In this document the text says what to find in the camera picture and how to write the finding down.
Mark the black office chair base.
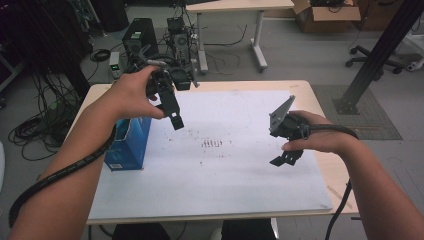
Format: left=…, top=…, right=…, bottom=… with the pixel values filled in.
left=344, top=44, right=406, bottom=76

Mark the gripper braided black cable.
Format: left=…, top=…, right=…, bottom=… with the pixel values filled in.
left=301, top=123, right=360, bottom=240
left=8, top=124, right=118, bottom=229

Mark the open computer tower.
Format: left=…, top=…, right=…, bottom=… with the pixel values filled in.
left=166, top=16, right=198, bottom=68

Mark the right gripper braided black cable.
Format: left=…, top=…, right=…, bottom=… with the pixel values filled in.
left=301, top=123, right=360, bottom=240

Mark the wooden desk with white legs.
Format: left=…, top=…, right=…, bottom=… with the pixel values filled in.
left=185, top=0, right=296, bottom=74

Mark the brown cardboard box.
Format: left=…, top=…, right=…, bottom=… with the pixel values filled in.
left=293, top=0, right=362, bottom=34

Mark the black computer tower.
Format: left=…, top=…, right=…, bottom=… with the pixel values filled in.
left=121, top=17, right=159, bottom=64

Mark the person's right hand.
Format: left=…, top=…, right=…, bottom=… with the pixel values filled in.
left=281, top=109, right=361, bottom=156

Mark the loose black floor cable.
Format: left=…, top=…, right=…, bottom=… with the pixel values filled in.
left=203, top=24, right=249, bottom=76

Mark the light wooden table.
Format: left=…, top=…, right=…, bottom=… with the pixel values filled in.
left=64, top=79, right=359, bottom=226

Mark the dark equipment rack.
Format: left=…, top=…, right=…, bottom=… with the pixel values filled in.
left=0, top=0, right=94, bottom=98

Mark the coiled black cable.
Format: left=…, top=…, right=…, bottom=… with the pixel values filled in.
left=89, top=48, right=112, bottom=63

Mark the black metal stand column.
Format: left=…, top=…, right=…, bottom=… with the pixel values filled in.
left=333, top=0, right=424, bottom=116

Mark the left gripper braided black cable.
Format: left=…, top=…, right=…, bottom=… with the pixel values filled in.
left=8, top=124, right=118, bottom=229

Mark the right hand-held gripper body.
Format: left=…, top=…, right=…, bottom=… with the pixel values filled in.
left=269, top=95, right=311, bottom=141

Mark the tangle of black floor cables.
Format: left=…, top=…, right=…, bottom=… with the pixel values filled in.
left=8, top=66, right=84, bottom=161

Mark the small grey power supply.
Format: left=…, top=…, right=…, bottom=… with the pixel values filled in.
left=108, top=51, right=122, bottom=79

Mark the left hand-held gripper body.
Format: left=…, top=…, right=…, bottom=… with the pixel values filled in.
left=146, top=66, right=198, bottom=116

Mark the white table mat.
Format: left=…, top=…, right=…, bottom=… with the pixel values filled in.
left=88, top=89, right=334, bottom=221

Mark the person's left hand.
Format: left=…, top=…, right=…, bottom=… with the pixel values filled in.
left=108, top=64, right=168, bottom=122

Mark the blue cardboard box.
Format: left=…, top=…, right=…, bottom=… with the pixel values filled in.
left=103, top=116, right=153, bottom=172

